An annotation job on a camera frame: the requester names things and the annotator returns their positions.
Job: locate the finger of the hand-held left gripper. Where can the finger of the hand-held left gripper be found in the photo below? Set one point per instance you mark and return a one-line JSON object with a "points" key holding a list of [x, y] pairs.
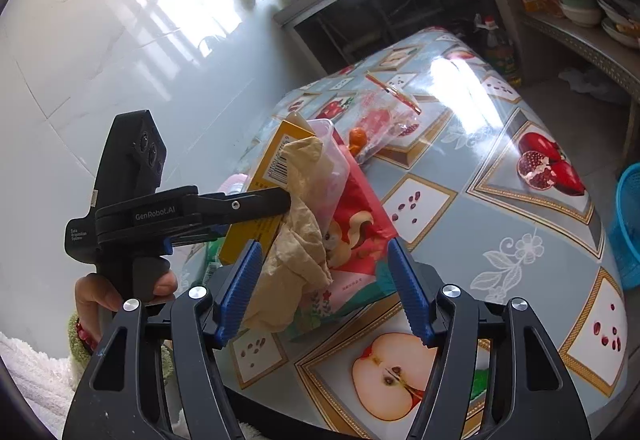
{"points": [[200, 236], [250, 206]]}

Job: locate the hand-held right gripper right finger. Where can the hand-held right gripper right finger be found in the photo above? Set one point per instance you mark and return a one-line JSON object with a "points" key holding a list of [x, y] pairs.
{"points": [[407, 290]]}

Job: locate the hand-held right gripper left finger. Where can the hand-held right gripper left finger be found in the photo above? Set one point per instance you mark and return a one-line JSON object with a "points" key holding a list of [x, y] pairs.
{"points": [[245, 290]]}

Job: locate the yellow cardboard box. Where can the yellow cardboard box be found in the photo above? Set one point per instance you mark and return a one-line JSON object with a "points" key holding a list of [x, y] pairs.
{"points": [[250, 240]]}

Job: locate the brown paper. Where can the brown paper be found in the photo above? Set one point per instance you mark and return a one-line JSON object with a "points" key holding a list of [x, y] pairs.
{"points": [[300, 240]]}

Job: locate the red snack bag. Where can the red snack bag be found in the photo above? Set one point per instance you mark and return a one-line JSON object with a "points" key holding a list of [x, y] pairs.
{"points": [[360, 215]]}

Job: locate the blue plastic basket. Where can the blue plastic basket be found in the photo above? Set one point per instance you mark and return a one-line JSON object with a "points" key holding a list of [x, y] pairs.
{"points": [[630, 220]]}

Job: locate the person's left hand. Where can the person's left hand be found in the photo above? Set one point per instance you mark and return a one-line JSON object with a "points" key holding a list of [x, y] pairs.
{"points": [[95, 292]]}

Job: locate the pink packet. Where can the pink packet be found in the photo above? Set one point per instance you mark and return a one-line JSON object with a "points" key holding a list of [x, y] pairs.
{"points": [[235, 183]]}

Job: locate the green packet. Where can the green packet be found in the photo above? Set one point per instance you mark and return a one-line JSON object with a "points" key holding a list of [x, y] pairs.
{"points": [[212, 262]]}

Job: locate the fruit print tablecloth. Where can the fruit print tablecloth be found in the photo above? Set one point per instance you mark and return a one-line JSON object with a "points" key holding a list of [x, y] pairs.
{"points": [[450, 220]]}

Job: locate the small orange tangerine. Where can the small orange tangerine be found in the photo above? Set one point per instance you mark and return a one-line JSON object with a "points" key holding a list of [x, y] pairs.
{"points": [[357, 138]]}

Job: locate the clear plastic wrapper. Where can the clear plastic wrapper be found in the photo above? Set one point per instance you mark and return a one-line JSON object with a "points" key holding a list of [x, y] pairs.
{"points": [[385, 120]]}

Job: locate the red pen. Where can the red pen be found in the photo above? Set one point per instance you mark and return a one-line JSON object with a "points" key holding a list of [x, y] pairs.
{"points": [[392, 90]]}

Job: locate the drain pipes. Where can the drain pipes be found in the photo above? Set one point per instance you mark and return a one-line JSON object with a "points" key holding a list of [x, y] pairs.
{"points": [[360, 38]]}

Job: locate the cooking oil bottle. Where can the cooking oil bottle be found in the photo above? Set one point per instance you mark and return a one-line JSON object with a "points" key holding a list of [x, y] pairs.
{"points": [[502, 58]]}

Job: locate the white rag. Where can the white rag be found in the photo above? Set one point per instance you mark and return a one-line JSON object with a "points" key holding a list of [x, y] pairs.
{"points": [[590, 83]]}

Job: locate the perforated metal shelf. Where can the perforated metal shelf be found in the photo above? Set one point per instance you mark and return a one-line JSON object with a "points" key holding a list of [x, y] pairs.
{"points": [[575, 38]]}

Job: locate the stack of bowls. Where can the stack of bowls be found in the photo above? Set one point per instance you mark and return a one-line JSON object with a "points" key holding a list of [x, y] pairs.
{"points": [[580, 5]]}

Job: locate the stack of white plates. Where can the stack of white plates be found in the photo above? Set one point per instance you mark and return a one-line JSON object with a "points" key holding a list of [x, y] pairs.
{"points": [[620, 18]]}

